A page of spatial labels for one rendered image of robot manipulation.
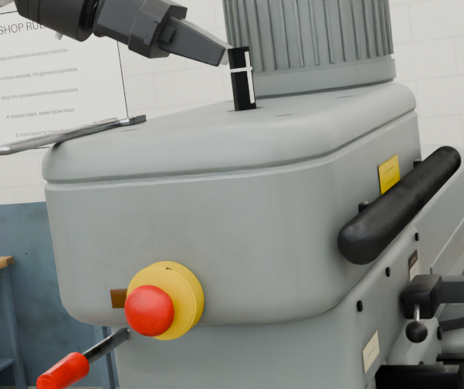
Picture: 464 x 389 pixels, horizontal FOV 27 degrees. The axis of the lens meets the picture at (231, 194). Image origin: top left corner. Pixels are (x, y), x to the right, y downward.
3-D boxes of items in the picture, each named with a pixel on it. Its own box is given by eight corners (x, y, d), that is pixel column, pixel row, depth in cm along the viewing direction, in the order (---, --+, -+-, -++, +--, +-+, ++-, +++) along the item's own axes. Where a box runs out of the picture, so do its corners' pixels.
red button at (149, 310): (170, 340, 72) (163, 288, 72) (123, 340, 74) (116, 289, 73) (187, 326, 75) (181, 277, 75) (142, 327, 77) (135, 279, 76)
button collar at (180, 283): (200, 340, 75) (190, 265, 74) (130, 341, 77) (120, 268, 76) (209, 333, 77) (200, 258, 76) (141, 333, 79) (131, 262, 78)
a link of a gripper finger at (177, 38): (216, 72, 93) (157, 47, 93) (229, 42, 92) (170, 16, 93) (214, 73, 91) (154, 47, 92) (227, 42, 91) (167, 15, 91)
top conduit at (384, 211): (383, 265, 74) (377, 220, 73) (330, 267, 75) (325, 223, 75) (462, 173, 115) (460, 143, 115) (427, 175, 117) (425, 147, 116)
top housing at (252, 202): (332, 330, 73) (309, 120, 71) (36, 334, 83) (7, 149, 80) (434, 211, 116) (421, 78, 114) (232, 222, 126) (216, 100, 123)
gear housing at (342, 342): (364, 409, 83) (352, 297, 82) (114, 404, 92) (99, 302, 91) (429, 301, 114) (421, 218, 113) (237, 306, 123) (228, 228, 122)
